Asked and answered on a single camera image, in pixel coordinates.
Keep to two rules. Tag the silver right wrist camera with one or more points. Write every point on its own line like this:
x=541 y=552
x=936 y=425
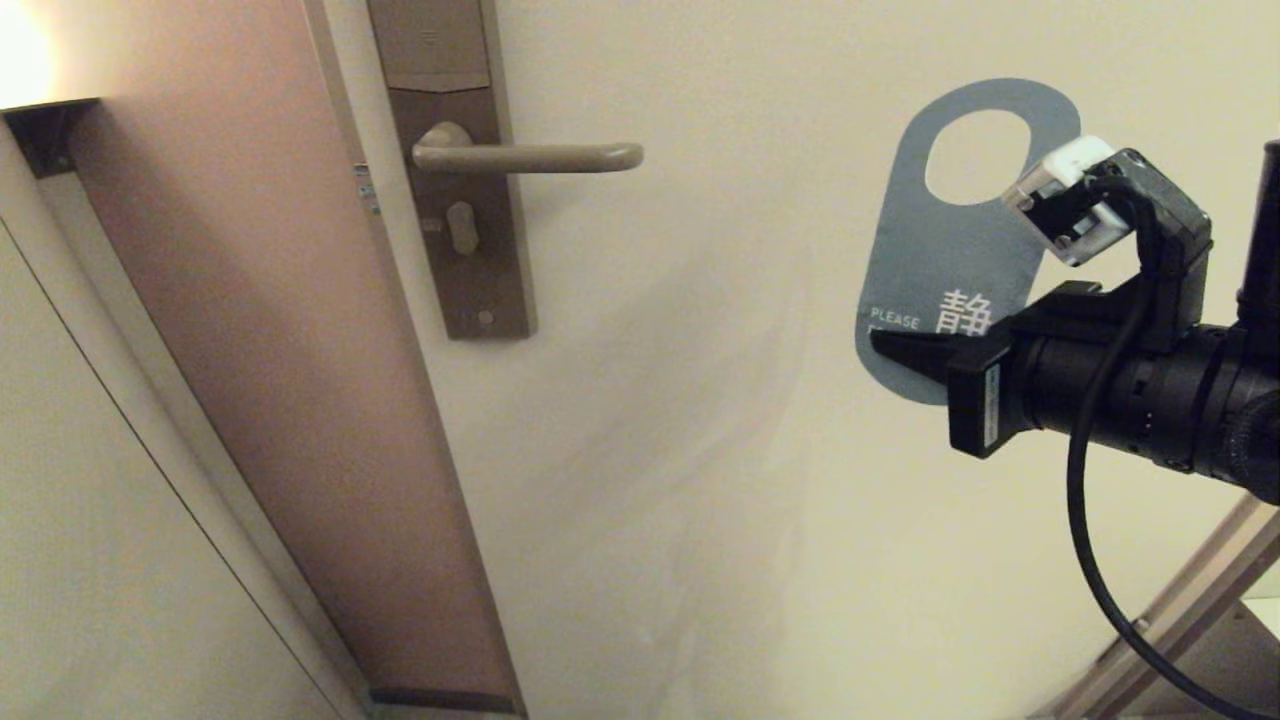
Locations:
x=1070 y=160

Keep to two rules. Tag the small dark hinge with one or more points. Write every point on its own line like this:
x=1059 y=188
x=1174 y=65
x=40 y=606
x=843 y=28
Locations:
x=1122 y=640

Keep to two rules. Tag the bronze door lock plate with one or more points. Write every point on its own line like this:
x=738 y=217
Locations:
x=430 y=50

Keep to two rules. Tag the black right camera bracket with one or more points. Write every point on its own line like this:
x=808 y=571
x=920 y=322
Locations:
x=1180 y=240

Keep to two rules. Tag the cream door panel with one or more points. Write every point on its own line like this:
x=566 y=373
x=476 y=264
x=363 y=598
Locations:
x=700 y=400

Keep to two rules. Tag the metal door latch plate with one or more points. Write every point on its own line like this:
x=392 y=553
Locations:
x=366 y=190

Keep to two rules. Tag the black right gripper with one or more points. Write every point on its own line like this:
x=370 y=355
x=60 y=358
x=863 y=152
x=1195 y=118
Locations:
x=990 y=400

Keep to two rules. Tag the brown wooden frame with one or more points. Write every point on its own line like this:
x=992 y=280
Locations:
x=1190 y=620

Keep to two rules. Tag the blue and white door hanger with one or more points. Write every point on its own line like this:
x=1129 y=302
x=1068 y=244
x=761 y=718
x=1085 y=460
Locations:
x=950 y=250

